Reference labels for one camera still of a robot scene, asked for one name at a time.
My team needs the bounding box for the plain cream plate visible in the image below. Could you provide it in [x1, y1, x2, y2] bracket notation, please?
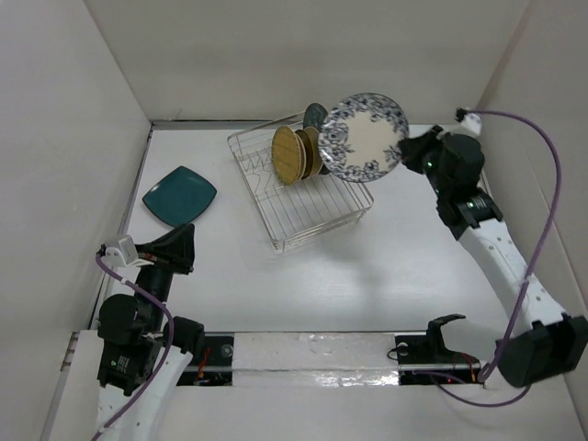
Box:
[304, 126, 323, 176]

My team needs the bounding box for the brown gold patterned plate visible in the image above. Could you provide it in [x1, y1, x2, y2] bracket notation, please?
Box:
[295, 130, 314, 180]

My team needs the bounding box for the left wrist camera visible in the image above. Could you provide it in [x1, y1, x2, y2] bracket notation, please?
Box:
[103, 234, 139, 267]

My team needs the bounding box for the wire dish rack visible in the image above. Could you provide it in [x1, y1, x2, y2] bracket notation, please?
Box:
[227, 112, 374, 251]

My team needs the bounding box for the purple cable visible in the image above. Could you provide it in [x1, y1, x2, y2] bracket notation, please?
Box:
[89, 254, 175, 441]
[434, 108, 562, 408]

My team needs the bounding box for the cream plate with characters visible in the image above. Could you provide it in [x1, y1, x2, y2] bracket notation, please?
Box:
[295, 133, 307, 181]

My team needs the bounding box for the blue floral white plate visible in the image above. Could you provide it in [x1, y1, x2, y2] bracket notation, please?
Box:
[318, 93, 410, 183]

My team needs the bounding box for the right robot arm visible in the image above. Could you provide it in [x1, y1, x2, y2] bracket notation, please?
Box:
[399, 126, 587, 388]

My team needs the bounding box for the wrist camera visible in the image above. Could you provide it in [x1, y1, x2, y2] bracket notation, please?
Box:
[455, 107, 482, 138]
[103, 234, 139, 267]

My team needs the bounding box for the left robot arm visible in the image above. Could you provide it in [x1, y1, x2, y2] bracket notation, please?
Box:
[93, 223, 205, 440]

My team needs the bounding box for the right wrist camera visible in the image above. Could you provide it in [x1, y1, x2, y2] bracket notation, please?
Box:
[455, 107, 482, 138]

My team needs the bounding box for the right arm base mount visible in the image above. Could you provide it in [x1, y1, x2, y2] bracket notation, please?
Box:
[387, 314, 481, 386]

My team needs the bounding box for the round teal plate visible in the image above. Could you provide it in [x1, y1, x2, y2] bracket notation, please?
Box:
[302, 102, 328, 131]

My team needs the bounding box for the yellow plate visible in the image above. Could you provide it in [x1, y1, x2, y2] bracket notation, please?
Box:
[271, 126, 299, 186]

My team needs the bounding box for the square teal plate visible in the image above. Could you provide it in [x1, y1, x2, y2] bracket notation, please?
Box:
[142, 165, 217, 227]

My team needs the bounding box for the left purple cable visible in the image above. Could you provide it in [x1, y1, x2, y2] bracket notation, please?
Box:
[89, 254, 175, 441]

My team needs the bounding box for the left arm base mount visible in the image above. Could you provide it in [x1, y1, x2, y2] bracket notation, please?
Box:
[177, 333, 234, 387]

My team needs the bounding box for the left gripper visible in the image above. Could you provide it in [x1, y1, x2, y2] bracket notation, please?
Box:
[130, 220, 194, 328]

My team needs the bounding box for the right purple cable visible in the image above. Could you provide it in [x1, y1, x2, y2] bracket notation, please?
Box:
[434, 108, 562, 408]

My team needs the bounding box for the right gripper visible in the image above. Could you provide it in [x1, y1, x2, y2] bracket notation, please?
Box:
[401, 125, 452, 198]

